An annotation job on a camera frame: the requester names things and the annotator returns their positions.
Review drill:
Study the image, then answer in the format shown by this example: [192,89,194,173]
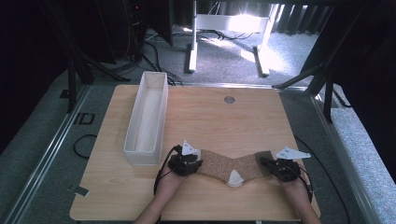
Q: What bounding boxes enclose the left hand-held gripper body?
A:
[167,139,204,177]

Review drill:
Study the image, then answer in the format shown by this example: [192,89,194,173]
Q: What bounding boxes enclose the cables under white frame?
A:
[199,29,257,41]

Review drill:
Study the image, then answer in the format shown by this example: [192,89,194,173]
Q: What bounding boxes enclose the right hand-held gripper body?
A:
[266,146,312,183]

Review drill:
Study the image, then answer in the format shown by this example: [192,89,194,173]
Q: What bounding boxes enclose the dark equipment with red light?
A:
[124,0,148,60]

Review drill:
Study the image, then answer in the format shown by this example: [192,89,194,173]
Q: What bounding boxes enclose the dark curtain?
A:
[276,4,332,35]

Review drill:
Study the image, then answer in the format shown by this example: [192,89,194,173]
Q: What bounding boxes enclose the aluminium rail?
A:
[0,83,92,224]
[182,81,310,91]
[309,90,382,224]

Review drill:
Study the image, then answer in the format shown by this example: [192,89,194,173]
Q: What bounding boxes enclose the left hand-held gripper cable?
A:
[152,144,183,198]

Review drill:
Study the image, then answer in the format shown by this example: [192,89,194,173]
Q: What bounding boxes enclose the brown speckled sock labelled cuff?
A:
[195,148,276,187]

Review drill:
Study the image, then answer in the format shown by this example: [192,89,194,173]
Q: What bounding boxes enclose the person's right hand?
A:
[277,175,313,207]

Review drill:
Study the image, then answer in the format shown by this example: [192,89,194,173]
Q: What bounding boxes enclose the person's left hand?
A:
[154,162,189,201]

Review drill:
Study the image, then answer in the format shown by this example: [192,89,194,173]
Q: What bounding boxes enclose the black metal stand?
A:
[271,62,335,124]
[66,57,131,115]

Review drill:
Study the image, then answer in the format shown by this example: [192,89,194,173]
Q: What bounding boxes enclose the looped black floor cable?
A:
[73,133,98,160]

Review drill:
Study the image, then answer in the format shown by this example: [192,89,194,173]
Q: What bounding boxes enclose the black cable bundle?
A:
[141,40,184,87]

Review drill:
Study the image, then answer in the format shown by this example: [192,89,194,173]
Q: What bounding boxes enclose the grey tape piece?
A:
[74,185,91,198]

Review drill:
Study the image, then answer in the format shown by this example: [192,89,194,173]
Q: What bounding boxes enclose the long black cable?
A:
[293,135,352,224]

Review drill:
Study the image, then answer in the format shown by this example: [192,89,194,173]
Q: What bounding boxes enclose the white rectangular plastic bin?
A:
[123,70,169,167]

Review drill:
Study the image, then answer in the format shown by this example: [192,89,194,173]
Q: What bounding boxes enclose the white table frame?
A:
[185,0,281,78]

